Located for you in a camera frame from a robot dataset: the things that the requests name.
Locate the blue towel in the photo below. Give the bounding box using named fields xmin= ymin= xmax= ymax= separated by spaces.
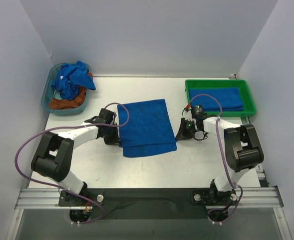
xmin=189 ymin=87 xmax=244 ymax=112
xmin=117 ymin=99 xmax=177 ymax=158

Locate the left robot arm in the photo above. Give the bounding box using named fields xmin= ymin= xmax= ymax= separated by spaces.
xmin=31 ymin=108 xmax=120 ymax=195

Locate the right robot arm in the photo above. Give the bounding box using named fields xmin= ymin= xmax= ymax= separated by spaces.
xmin=175 ymin=116 xmax=264 ymax=192

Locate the pile of blue towels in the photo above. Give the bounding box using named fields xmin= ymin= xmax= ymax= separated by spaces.
xmin=51 ymin=61 xmax=96 ymax=101

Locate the green plastic tray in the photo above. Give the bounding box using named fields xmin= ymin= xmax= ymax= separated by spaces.
xmin=185 ymin=79 xmax=256 ymax=118

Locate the orange brown towel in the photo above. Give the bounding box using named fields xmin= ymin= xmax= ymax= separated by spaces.
xmin=49 ymin=86 xmax=87 ymax=110

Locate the teal plastic basket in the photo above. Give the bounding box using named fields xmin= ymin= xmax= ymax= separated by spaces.
xmin=41 ymin=63 xmax=90 ymax=116

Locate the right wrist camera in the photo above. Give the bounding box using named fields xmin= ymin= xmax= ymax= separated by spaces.
xmin=191 ymin=105 xmax=207 ymax=120

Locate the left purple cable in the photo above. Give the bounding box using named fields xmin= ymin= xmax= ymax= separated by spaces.
xmin=14 ymin=102 xmax=130 ymax=224

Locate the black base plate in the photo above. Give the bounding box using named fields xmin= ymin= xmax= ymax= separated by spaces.
xmin=58 ymin=188 xmax=238 ymax=222

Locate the aluminium frame rail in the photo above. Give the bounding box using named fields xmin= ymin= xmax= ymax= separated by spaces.
xmin=15 ymin=187 xmax=284 ymax=209

